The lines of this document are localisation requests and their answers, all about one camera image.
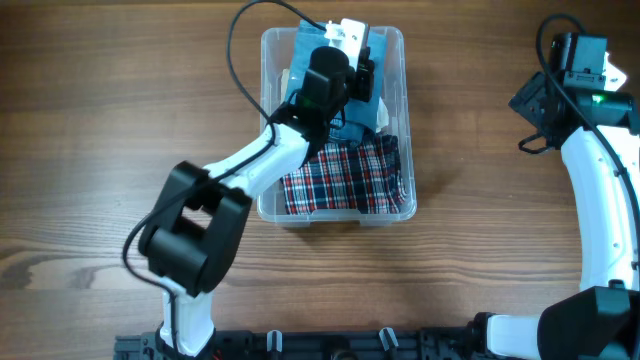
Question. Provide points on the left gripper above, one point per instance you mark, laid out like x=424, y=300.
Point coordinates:
x=367, y=75

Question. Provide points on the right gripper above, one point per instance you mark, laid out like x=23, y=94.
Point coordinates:
x=527, y=98

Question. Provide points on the blue denim jeans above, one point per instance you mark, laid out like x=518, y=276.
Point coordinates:
x=361, y=118

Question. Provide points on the red plaid shirt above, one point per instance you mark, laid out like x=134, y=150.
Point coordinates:
x=366, y=178

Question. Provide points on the white printed t-shirt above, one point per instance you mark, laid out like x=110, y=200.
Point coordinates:
x=382, y=117

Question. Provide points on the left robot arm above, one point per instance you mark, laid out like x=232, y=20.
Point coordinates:
x=191, y=236

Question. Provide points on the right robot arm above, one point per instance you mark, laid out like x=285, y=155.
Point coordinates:
x=596, y=129

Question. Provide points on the clear plastic storage bin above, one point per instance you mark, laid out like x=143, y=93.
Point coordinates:
x=277, y=48

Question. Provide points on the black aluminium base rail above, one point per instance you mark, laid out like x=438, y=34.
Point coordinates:
x=387, y=343

